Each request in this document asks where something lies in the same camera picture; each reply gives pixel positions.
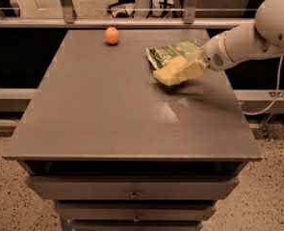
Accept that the yellow sponge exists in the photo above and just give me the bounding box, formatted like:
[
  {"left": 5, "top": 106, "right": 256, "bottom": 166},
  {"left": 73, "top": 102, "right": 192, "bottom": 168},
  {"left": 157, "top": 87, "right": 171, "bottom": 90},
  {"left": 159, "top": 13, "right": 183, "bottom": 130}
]
[{"left": 153, "top": 56, "right": 187, "bottom": 86}]

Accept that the grey drawer cabinet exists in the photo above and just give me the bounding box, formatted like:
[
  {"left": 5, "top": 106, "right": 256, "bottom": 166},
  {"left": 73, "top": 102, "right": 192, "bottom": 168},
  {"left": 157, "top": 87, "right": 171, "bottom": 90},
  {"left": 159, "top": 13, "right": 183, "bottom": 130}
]
[{"left": 2, "top": 29, "right": 263, "bottom": 231}]

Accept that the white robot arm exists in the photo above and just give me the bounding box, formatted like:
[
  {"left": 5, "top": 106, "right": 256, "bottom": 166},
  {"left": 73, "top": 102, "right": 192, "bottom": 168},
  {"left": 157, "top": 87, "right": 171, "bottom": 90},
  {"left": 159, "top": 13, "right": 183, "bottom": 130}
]
[{"left": 172, "top": 0, "right": 284, "bottom": 83}]

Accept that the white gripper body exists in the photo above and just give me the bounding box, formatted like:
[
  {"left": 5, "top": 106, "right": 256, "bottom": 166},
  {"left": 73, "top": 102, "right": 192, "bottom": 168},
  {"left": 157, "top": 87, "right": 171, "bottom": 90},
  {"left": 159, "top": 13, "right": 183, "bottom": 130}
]
[{"left": 201, "top": 32, "right": 235, "bottom": 71}]

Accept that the metal railing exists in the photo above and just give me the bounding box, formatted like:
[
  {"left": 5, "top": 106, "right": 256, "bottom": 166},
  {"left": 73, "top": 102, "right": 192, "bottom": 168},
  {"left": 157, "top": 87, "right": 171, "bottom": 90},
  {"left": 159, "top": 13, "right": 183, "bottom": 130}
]
[{"left": 0, "top": 0, "right": 256, "bottom": 29}]

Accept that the top grey drawer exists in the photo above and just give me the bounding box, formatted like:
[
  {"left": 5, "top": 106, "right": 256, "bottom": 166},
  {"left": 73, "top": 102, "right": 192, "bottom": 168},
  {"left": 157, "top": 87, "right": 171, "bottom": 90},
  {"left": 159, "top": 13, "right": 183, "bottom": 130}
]
[{"left": 26, "top": 176, "right": 239, "bottom": 200}]

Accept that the white cable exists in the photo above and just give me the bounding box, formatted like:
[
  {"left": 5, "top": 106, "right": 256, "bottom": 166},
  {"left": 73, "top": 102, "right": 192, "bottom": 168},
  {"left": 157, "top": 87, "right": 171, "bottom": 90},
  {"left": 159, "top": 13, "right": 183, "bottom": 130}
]
[{"left": 243, "top": 55, "right": 284, "bottom": 116}]

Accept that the grey drawer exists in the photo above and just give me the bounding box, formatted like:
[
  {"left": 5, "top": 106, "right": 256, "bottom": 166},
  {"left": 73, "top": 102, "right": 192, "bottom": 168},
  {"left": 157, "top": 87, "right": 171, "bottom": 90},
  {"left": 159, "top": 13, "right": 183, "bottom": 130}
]
[
  {"left": 72, "top": 220, "right": 202, "bottom": 231},
  {"left": 26, "top": 176, "right": 239, "bottom": 200},
  {"left": 56, "top": 202, "right": 216, "bottom": 221}
]

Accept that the green jalapeno chip bag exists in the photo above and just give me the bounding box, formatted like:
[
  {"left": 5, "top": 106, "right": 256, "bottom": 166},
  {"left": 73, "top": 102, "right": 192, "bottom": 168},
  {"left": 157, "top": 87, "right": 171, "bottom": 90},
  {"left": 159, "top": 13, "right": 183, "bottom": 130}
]
[{"left": 146, "top": 40, "right": 199, "bottom": 69}]

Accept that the orange fruit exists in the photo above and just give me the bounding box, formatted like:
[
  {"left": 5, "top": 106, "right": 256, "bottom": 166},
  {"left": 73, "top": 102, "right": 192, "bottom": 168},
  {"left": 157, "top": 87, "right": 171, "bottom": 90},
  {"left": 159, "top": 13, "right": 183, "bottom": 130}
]
[{"left": 104, "top": 27, "right": 119, "bottom": 45}]

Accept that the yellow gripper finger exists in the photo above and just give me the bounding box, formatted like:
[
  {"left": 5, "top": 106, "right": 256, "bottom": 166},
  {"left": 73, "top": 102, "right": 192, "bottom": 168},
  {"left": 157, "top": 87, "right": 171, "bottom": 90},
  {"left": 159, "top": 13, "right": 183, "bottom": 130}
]
[
  {"left": 185, "top": 47, "right": 203, "bottom": 63},
  {"left": 173, "top": 60, "right": 206, "bottom": 83}
]

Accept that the middle grey drawer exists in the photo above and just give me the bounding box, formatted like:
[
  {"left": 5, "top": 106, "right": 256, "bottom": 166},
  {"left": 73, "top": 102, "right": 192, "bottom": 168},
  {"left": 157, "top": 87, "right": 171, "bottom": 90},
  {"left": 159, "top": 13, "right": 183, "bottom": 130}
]
[{"left": 56, "top": 202, "right": 216, "bottom": 221}]

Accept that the bottom grey drawer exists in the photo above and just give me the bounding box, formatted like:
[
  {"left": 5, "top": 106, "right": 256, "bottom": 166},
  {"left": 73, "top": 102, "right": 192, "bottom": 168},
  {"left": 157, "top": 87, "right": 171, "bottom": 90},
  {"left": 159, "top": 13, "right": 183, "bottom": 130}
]
[{"left": 72, "top": 220, "right": 202, "bottom": 231}]

